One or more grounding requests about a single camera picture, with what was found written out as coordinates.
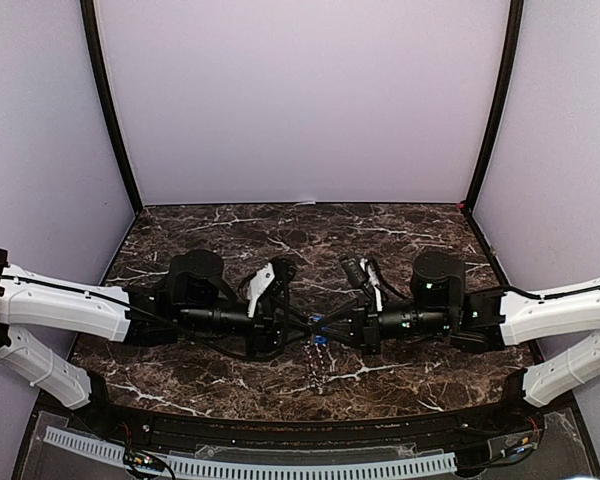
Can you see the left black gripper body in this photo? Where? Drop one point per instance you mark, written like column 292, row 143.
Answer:
column 202, row 320

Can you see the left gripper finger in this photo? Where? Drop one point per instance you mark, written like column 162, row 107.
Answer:
column 294, row 319
column 286, row 337

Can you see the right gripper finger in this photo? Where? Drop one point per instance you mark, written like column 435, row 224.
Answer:
column 345, row 314
column 337, row 335

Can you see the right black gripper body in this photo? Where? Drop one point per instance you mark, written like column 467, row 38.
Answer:
column 426, row 321

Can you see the grey crescent key organizer plate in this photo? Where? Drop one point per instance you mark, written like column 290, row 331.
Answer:
column 320, row 366

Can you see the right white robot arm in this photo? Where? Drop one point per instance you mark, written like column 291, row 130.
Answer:
column 542, row 314

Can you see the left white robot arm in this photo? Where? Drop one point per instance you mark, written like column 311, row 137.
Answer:
column 28, row 299

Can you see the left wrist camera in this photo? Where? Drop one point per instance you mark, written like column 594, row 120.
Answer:
column 268, row 283

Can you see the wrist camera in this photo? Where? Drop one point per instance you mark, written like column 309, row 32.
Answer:
column 268, row 283
column 364, row 274

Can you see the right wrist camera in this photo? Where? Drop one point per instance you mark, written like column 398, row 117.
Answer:
column 364, row 274

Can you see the black front rail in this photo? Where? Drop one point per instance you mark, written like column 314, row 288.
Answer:
column 462, row 428

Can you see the grey slotted cable duct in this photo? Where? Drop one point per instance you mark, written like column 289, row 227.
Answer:
column 233, row 463

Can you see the right black frame post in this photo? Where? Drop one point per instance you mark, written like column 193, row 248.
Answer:
column 501, row 89

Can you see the black frame post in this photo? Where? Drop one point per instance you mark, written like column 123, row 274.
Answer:
column 501, row 89
column 106, row 100

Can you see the left black frame post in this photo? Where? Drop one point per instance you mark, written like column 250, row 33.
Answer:
column 106, row 100

